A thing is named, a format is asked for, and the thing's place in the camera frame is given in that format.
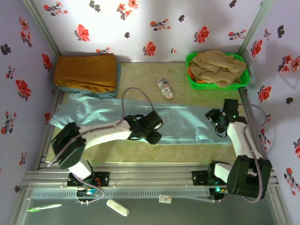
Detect light blue trousers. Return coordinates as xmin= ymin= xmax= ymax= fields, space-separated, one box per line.
xmin=60 ymin=62 xmax=121 ymax=99
xmin=49 ymin=93 xmax=232 ymax=146

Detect beige trousers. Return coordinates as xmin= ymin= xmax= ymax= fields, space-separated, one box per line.
xmin=189 ymin=49 xmax=248 ymax=89

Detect mustard trousers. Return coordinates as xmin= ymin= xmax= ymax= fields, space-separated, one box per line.
xmin=53 ymin=55 xmax=118 ymax=93

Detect green plastic basket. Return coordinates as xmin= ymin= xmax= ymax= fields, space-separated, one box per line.
xmin=185 ymin=52 xmax=251 ymax=91

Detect crushed flag print can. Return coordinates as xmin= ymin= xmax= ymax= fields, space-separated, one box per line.
xmin=156 ymin=78 xmax=175 ymax=100

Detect black controller with green light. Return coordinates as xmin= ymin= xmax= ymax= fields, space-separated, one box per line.
xmin=209 ymin=186 xmax=229 ymax=200

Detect white remote-like object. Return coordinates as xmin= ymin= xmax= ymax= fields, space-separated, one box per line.
xmin=106 ymin=199 xmax=130 ymax=217

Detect blue connector board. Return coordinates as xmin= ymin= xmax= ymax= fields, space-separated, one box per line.
xmin=76 ymin=187 xmax=99 ymax=198

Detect green pen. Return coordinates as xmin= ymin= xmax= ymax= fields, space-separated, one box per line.
xmin=27 ymin=203 xmax=63 ymax=213

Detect lavender right arm cable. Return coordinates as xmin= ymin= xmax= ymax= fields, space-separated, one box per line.
xmin=212 ymin=103 xmax=268 ymax=204

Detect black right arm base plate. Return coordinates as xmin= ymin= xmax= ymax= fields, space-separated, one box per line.
xmin=192 ymin=170 xmax=211 ymax=186

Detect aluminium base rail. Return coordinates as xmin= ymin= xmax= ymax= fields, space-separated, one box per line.
xmin=23 ymin=163 xmax=279 ymax=188

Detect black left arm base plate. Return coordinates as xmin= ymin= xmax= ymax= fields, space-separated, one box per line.
xmin=67 ymin=172 xmax=110 ymax=188

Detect grey slotted cable duct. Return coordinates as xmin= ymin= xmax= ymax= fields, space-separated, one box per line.
xmin=31 ymin=189 xmax=210 ymax=200

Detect aluminium corner post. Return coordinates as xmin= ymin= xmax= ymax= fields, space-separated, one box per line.
xmin=237 ymin=0 xmax=275 ymax=56
xmin=22 ymin=0 xmax=62 ymax=57

